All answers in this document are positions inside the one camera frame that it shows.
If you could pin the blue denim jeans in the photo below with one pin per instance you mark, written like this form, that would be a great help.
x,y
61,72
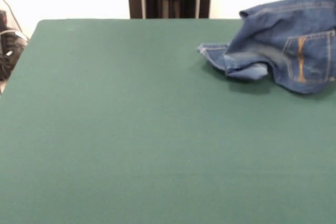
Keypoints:
x,y
262,37

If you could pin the dark green table cloth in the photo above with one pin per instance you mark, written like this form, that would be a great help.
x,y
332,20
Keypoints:
x,y
105,142

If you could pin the black stand base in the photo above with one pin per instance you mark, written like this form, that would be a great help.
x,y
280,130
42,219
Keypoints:
x,y
10,56

